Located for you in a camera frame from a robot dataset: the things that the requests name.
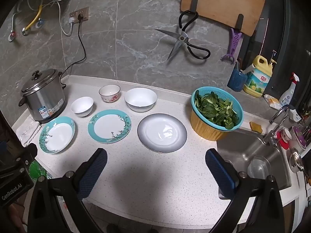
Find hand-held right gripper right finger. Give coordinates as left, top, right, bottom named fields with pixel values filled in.
left=205, top=148, right=285, bottom=233

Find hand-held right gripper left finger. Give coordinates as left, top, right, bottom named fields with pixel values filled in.
left=28, top=148, right=108, bottom=233

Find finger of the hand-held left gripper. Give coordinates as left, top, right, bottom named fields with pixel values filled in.
left=10, top=144, right=38, bottom=173

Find deep teal floral plate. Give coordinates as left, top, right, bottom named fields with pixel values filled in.
left=39, top=116, right=76, bottom=154

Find small plain white bowl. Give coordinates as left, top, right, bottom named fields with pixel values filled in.
left=71, top=97, right=94, bottom=117

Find grey rimmed white plate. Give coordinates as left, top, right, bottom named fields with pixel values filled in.
left=137, top=113, right=188, bottom=153

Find dark rimmed floral bowl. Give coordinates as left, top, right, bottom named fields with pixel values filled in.
left=99, top=85, right=121, bottom=103

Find large white bowl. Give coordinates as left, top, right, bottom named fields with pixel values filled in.
left=124, top=88, right=157, bottom=112

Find green plastic bag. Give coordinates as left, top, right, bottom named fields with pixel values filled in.
left=29, top=160, right=48, bottom=181

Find white folded cloth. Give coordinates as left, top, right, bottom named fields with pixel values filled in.
left=18, top=116, right=42, bottom=146

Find stainless steel sink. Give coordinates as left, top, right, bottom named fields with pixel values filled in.
left=216, top=126, right=292, bottom=190

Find yellow basin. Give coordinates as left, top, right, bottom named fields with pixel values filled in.
left=190, top=112, right=230, bottom=141

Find stainless steel rice cooker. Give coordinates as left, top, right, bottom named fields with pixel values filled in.
left=18, top=69, right=67, bottom=124

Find yellow sponge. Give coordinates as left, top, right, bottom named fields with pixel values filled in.
left=249, top=121, right=263, bottom=133

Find teal colander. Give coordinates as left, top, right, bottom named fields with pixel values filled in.
left=191, top=86, right=244, bottom=132

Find chrome faucet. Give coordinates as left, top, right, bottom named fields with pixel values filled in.
left=262, top=105, right=291, bottom=147

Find leafy greens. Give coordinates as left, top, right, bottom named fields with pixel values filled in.
left=196, top=91, right=240, bottom=130

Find red rubber mat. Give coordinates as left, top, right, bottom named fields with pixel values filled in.
left=279, top=130, right=291, bottom=150

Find metal strainer ladle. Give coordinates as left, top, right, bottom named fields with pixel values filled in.
left=289, top=148, right=309, bottom=173

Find yellow and white packet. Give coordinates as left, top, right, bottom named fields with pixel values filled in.
left=264, top=94, right=280, bottom=110

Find white and purple holder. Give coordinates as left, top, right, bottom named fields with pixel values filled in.
left=290, top=126, right=311, bottom=151

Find blue utensil holder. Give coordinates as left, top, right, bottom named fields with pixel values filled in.
left=227, top=64, right=248, bottom=92

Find white plastic holder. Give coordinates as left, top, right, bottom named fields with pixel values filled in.
left=289, top=108, right=302, bottom=122

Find yellow detergent bottle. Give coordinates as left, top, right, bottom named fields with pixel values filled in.
left=243, top=55, right=277, bottom=99

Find white spray bottle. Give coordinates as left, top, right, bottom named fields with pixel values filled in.
left=278, top=73, right=300, bottom=105

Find purple peeler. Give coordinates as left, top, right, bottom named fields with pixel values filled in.
left=221, top=28, right=243, bottom=65

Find dark window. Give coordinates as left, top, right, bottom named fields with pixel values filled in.
left=250, top=0, right=311, bottom=97

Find wooden cutting board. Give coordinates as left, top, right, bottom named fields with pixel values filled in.
left=180, top=0, right=266, bottom=36

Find white handled knife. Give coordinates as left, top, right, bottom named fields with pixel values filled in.
left=240, top=64, right=255, bottom=75

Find braided steel hose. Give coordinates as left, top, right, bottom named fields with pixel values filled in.
left=8, top=12, right=21, bottom=42

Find yellow gas hose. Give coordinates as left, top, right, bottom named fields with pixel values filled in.
left=24, top=3, right=44, bottom=36

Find black handled kitchen scissors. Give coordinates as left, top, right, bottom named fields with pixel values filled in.
left=155, top=10, right=211, bottom=61

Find white power cable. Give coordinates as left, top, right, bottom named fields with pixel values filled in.
left=46, top=0, right=74, bottom=36

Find black power cable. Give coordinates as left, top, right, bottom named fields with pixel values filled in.
left=59, top=14, right=87, bottom=88

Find wall socket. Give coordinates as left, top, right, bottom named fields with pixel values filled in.
left=69, top=7, right=89, bottom=22

